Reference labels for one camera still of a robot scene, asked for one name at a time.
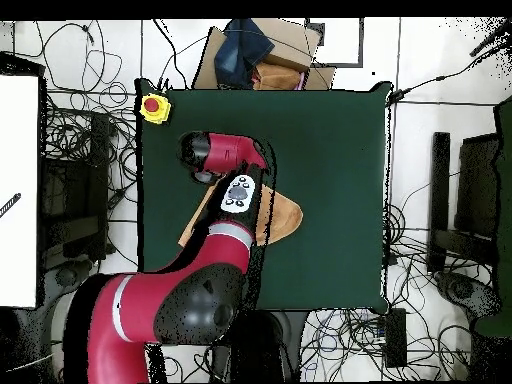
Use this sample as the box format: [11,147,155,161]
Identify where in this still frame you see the tan terry towel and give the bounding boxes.
[177,177,304,249]

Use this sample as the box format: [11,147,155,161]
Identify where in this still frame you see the dark green table cloth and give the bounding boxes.
[135,78,395,315]

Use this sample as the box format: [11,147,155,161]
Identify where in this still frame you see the tan towel in box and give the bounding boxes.
[252,61,303,91]

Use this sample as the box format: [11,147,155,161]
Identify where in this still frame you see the yellow emergency stop button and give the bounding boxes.
[139,92,172,125]

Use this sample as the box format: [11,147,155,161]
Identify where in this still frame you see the blue denim jeans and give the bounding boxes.
[213,18,276,90]

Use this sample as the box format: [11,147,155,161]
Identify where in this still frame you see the black equipment rack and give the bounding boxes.
[39,111,111,269]

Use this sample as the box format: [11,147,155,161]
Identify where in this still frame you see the brown cardboard box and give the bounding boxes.
[191,17,337,91]

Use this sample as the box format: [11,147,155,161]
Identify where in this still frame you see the long black floor bar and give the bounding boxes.
[426,131,451,275]

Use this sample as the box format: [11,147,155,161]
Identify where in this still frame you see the black power strip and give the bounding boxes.
[384,307,408,369]

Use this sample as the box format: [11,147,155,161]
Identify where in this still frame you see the grey stand base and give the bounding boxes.
[434,270,501,321]
[41,259,95,309]

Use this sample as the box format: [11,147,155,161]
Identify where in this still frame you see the black panel stand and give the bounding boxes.
[455,133,501,241]

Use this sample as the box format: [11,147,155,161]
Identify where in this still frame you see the green cloth on stand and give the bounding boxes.
[473,94,512,339]

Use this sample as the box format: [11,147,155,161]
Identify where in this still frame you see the black rectangular floor frame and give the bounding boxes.
[305,17,365,68]

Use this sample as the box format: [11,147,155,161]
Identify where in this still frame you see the black cable with connector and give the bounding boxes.
[386,39,512,106]

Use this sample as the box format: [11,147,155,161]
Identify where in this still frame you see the thin black looped cable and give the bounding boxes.
[34,21,97,93]

